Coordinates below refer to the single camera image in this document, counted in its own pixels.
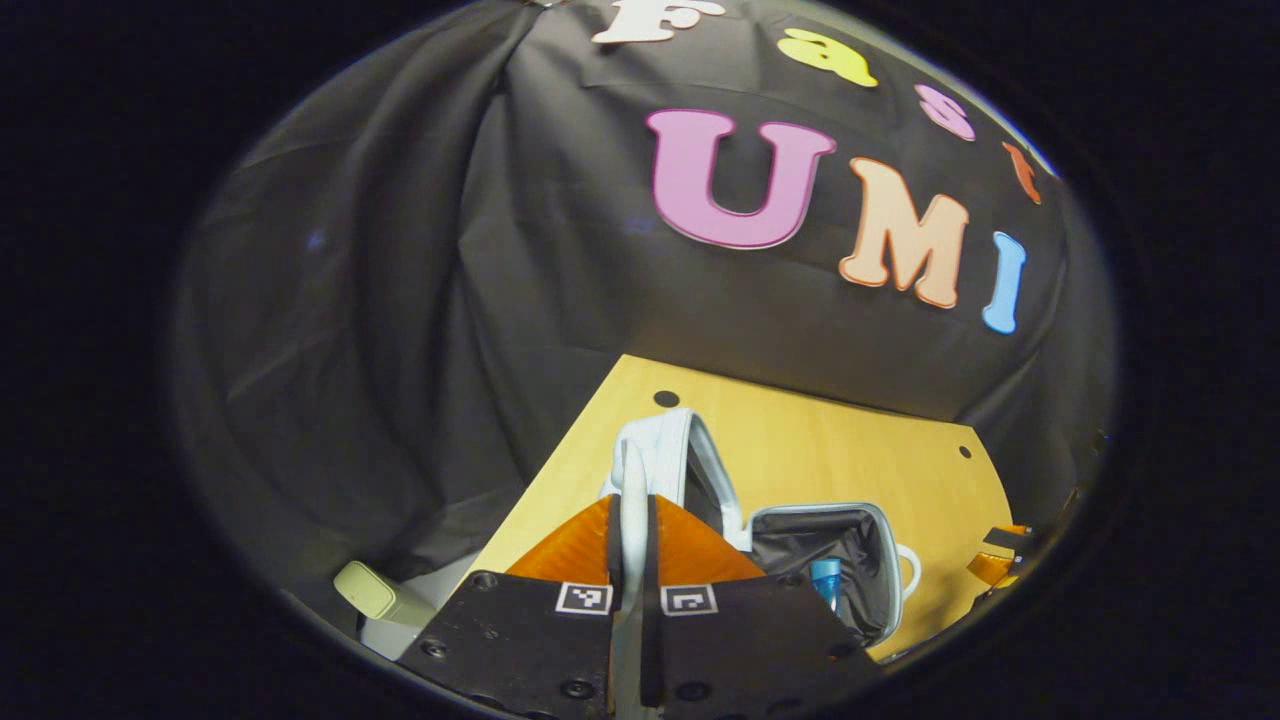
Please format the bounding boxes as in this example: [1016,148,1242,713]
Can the black backdrop cloth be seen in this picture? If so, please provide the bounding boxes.
[170,0,1116,641]

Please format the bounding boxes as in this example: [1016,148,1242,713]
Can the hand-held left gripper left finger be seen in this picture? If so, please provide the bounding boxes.
[393,493,626,720]

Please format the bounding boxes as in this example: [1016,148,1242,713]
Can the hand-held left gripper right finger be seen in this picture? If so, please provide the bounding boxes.
[638,493,888,720]

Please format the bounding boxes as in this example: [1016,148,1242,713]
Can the clear blue cosmetic bottle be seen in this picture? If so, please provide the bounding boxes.
[810,558,844,613]

